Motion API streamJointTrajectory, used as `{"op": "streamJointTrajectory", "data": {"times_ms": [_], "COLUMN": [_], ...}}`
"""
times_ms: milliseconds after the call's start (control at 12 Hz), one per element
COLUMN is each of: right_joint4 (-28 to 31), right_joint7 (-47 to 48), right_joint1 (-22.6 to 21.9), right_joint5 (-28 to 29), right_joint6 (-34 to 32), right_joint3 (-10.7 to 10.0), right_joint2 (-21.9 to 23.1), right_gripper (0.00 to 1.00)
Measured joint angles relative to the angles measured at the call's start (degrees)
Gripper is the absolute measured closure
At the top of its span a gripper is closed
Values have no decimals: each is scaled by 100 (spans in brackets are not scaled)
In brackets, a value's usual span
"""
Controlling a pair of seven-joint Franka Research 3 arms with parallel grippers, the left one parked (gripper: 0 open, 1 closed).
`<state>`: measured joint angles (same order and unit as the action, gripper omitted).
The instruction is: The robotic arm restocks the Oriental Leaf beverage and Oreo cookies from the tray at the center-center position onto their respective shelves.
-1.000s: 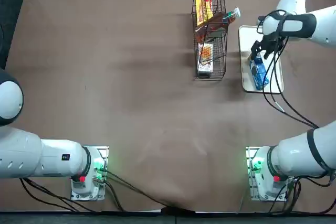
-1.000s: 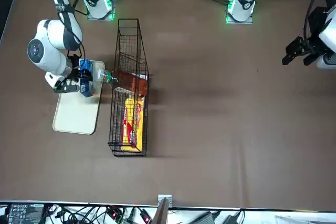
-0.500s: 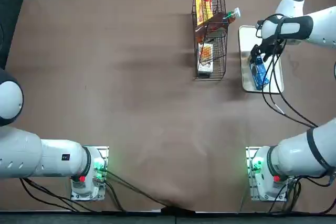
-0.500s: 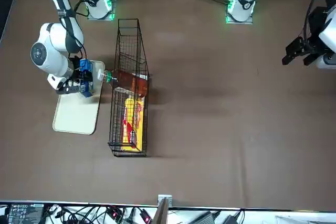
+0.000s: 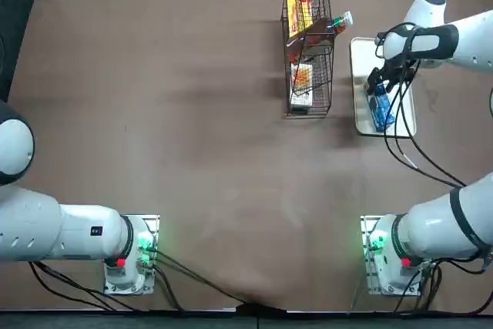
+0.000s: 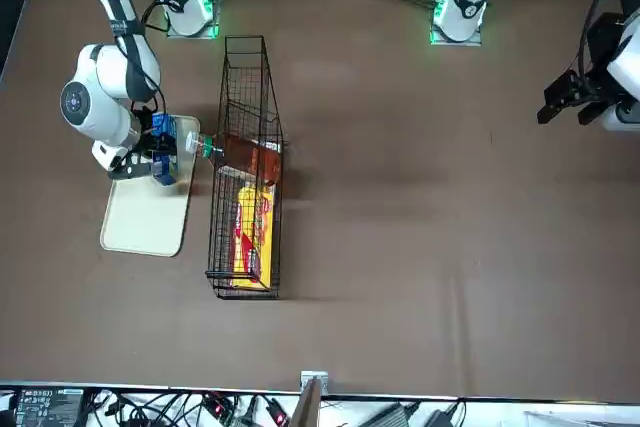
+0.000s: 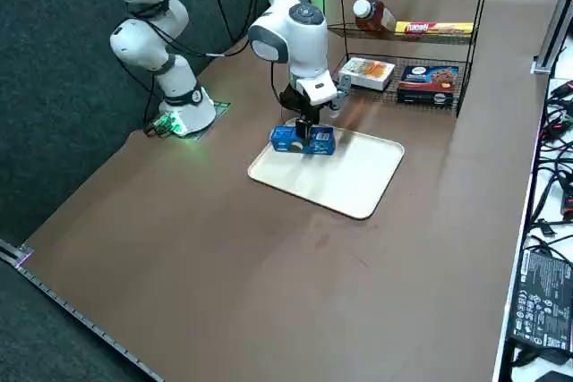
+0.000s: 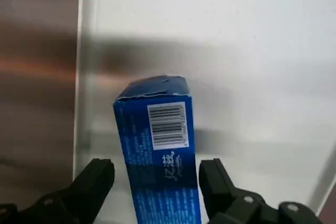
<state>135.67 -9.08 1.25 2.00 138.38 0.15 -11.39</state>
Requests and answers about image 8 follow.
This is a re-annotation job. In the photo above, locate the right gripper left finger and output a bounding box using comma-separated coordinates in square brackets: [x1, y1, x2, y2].
[0, 158, 115, 224]

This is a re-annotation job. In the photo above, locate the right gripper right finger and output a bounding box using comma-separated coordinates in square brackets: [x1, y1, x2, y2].
[199, 158, 321, 224]

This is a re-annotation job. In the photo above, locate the blue Oreo cookie box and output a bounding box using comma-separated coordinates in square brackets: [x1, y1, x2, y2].
[113, 76, 205, 224]

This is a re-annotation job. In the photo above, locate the cream plastic tray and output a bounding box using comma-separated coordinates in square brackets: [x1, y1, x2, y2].
[72, 0, 336, 224]

